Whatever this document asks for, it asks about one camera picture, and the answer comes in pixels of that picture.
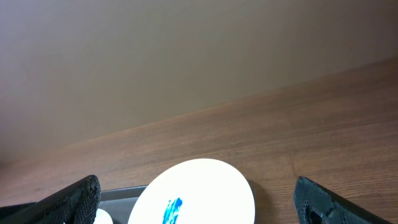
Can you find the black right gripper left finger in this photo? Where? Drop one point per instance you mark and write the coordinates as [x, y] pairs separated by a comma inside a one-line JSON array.
[[76, 203]]

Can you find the white plate cleaned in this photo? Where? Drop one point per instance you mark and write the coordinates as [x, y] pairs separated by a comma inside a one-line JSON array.
[[196, 191], [102, 217]]

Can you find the dark grey serving tray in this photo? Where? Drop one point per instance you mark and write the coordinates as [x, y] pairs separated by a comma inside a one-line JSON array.
[[118, 203]]

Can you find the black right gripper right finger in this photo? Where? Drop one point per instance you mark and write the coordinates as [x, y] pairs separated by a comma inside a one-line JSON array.
[[316, 204]]

